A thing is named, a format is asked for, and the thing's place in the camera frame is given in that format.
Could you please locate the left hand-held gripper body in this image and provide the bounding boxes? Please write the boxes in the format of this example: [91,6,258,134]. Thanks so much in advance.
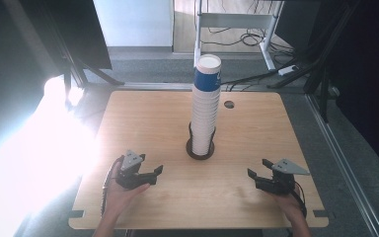
[114,149,159,191]

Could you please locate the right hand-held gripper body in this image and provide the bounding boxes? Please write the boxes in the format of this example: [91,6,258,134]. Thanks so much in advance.
[255,158,311,197]

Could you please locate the black wire cup holder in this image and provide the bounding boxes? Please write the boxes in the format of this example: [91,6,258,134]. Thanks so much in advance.
[186,121,217,161]

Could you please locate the tall stack of paper cups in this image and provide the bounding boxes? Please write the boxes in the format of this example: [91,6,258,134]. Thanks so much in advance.
[190,53,223,157]

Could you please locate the person's left hand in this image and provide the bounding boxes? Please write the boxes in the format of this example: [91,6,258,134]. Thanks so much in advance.
[103,157,152,217]

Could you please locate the person's right hand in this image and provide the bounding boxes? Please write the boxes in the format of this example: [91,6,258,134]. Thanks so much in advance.
[270,189,306,225]

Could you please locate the white power strip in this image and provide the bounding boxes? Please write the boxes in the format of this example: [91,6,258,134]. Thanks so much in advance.
[277,64,300,77]

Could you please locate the black metal stand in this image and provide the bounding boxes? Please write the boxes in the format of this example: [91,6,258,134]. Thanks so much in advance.
[265,0,363,123]

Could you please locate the black tripod stand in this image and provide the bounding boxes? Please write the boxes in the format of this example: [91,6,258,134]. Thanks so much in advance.
[45,0,126,112]

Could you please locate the dark curtain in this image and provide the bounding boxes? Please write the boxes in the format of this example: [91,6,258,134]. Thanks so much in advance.
[0,0,113,186]
[322,0,379,182]

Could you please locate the white partition panel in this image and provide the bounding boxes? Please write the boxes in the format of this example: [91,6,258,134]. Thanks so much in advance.
[92,0,175,47]

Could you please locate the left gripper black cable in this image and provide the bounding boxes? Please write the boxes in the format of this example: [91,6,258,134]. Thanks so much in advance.
[100,155,126,218]

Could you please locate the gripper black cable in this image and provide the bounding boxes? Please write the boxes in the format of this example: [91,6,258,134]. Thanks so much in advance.
[100,155,126,218]
[289,181,308,219]

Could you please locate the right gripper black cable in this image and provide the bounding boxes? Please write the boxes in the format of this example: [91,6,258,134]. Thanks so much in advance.
[289,181,308,219]

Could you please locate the aluminium floor rail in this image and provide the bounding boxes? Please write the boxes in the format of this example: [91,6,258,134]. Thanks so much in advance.
[304,93,379,237]

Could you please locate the black floor cables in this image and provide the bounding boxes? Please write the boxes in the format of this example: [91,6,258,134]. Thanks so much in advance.
[200,26,297,93]

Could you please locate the white metal desk frame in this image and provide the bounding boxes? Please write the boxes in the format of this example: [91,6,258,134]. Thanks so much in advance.
[192,0,284,72]

